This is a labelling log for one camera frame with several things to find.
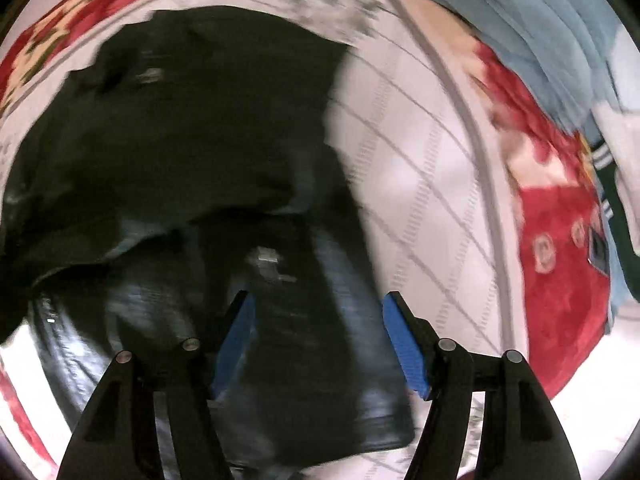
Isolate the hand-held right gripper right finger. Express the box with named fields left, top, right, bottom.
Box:
left=382, top=291, right=583, bottom=480

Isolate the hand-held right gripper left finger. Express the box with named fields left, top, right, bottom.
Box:
left=56, top=290, right=258, bottom=480

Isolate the black jacket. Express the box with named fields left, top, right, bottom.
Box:
left=0, top=6, right=416, bottom=476

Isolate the green white striped garment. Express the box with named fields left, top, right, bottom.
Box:
left=587, top=105, right=640, bottom=271

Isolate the light blue cloth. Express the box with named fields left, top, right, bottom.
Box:
left=350, top=0, right=632, bottom=133

